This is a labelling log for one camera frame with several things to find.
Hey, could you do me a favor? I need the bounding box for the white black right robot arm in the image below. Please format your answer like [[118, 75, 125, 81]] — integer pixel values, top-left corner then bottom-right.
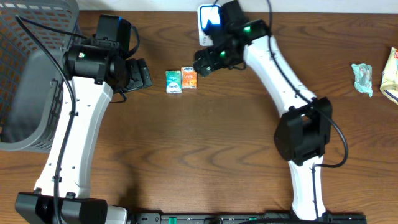
[[193, 1, 333, 220]]

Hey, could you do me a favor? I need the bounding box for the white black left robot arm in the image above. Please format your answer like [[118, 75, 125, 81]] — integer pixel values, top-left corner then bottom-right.
[[15, 14, 152, 223]]

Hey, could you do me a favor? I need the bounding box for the teal Kleenex tissue pack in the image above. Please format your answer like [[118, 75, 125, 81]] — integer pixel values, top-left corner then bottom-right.
[[165, 71, 182, 94]]

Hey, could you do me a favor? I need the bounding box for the mint green wipes pouch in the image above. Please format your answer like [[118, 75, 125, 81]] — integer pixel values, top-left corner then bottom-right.
[[351, 63, 373, 97]]

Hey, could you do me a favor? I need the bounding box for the orange Kleenex tissue pack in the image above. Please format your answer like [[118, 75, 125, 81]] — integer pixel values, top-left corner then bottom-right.
[[181, 67, 197, 89]]

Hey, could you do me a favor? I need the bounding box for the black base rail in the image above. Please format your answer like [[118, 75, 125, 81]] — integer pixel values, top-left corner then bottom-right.
[[128, 211, 367, 224]]

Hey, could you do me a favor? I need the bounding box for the cream wet wipes bag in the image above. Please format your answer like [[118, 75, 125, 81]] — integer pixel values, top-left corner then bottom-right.
[[380, 47, 398, 104]]

